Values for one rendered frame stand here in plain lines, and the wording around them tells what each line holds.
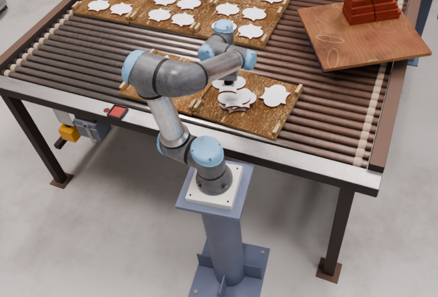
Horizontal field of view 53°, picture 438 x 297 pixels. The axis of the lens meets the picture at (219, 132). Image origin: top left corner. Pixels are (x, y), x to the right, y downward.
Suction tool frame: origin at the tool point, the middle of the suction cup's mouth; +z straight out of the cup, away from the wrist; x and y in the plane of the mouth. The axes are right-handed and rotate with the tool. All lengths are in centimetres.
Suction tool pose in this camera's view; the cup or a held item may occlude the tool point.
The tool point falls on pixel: (229, 83)
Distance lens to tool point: 194.2
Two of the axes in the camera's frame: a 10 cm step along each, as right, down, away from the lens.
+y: -9.8, -0.7, 1.8
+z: 0.9, 6.6, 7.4
